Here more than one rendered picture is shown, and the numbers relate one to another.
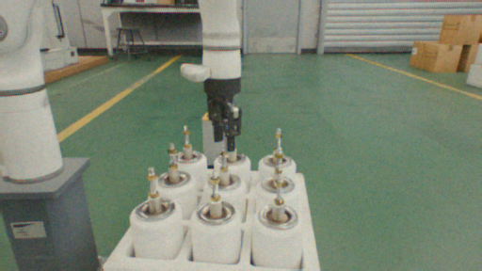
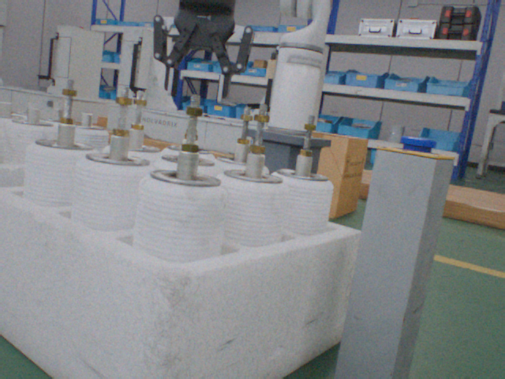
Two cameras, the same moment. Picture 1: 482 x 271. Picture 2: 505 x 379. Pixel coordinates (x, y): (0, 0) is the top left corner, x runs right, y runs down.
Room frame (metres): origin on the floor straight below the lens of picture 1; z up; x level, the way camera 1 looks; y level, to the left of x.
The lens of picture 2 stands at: (1.03, -0.48, 0.33)
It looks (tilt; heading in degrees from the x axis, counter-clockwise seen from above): 9 degrees down; 121
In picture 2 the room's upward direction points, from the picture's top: 8 degrees clockwise
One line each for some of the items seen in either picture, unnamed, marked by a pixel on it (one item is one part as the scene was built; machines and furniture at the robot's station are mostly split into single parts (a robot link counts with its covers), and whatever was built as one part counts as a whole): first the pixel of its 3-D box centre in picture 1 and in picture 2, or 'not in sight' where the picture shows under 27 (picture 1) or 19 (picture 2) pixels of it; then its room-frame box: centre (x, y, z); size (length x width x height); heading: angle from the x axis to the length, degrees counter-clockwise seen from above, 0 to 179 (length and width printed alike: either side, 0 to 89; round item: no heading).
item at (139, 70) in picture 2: not in sight; (217, 91); (-0.90, 2.12, 0.45); 1.45 x 0.57 x 0.74; 1
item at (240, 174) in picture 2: (232, 159); (252, 177); (0.73, 0.03, 0.25); 0.08 x 0.08 x 0.01
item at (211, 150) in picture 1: (216, 162); (390, 281); (0.90, 0.08, 0.16); 0.07 x 0.07 x 0.31; 84
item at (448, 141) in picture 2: not in sight; (439, 139); (0.08, 4.76, 0.36); 0.50 x 0.38 x 0.21; 91
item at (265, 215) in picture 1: (278, 216); (65, 145); (0.48, -0.07, 0.25); 0.08 x 0.08 x 0.01
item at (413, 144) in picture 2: not in sight; (417, 146); (0.90, 0.08, 0.32); 0.04 x 0.04 x 0.02
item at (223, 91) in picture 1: (222, 95); (206, 14); (0.61, 0.04, 0.45); 0.08 x 0.08 x 0.09
